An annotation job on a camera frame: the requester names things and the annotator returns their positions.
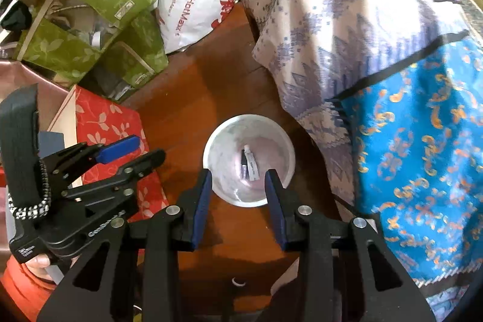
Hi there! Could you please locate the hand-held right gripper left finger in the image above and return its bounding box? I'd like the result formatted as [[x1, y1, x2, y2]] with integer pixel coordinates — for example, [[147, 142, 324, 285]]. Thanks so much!
[[36, 169, 214, 322]]

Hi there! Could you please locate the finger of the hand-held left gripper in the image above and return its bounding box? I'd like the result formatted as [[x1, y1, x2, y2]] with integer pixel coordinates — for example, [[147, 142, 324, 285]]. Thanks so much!
[[62, 149, 167, 202], [40, 135, 141, 190]]

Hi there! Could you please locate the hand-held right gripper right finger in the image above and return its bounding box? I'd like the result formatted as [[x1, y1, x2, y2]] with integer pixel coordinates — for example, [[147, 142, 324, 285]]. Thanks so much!
[[264, 168, 438, 322]]

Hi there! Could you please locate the white round bin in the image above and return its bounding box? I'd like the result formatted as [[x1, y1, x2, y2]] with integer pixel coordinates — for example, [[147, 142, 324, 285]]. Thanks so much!
[[203, 114, 296, 209]]

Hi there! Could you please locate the person's left forearm orange sleeve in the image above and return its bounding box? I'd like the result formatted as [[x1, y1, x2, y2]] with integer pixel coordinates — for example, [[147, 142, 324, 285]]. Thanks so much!
[[0, 258, 59, 322]]

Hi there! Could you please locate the person's left hand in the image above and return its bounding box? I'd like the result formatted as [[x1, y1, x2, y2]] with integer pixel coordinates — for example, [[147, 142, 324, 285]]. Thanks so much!
[[26, 253, 53, 270]]

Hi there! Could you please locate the red leaf fabric storage box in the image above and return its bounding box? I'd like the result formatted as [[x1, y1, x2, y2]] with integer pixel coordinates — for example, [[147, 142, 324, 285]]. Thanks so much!
[[49, 84, 169, 222]]

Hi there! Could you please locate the small white tube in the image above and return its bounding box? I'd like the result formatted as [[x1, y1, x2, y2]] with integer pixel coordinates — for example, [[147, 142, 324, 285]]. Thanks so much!
[[243, 145, 262, 182]]

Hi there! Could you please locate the grey-blue box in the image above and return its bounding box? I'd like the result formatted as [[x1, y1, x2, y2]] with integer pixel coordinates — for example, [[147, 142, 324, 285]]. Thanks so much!
[[39, 131, 66, 158]]

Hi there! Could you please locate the pink glossy bag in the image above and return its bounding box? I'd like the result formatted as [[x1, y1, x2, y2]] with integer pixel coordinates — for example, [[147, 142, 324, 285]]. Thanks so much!
[[0, 58, 72, 130]]

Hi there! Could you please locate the white plastic bag red print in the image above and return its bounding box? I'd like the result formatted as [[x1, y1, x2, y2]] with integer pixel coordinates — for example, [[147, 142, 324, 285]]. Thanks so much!
[[156, 0, 232, 55]]

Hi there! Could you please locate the patchwork bedsheet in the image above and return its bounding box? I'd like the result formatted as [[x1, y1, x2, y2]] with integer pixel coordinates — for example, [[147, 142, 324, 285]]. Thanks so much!
[[190, 0, 483, 322]]

